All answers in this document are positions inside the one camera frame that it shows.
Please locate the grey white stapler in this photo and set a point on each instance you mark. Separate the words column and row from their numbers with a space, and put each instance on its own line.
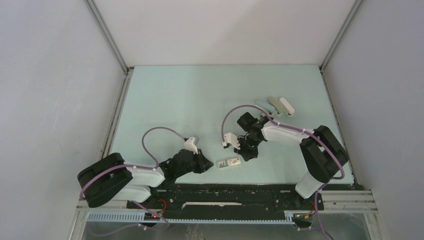
column 279, row 109

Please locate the white staple box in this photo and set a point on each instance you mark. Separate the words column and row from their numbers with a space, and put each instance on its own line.
column 233, row 162

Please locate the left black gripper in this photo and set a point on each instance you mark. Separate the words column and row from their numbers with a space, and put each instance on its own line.
column 203, row 163

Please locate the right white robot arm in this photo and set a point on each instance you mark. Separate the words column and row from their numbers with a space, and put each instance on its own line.
column 323, row 154

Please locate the light blue stapler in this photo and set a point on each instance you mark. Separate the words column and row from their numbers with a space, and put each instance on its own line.
column 265, row 106

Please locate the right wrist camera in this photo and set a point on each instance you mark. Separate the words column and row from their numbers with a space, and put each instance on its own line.
column 230, row 139

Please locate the staple box tray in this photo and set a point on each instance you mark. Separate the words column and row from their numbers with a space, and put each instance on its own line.
column 222, row 164

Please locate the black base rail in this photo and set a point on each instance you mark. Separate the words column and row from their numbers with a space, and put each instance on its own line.
column 230, row 202

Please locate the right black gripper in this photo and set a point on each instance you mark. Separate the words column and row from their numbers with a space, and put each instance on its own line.
column 246, row 155

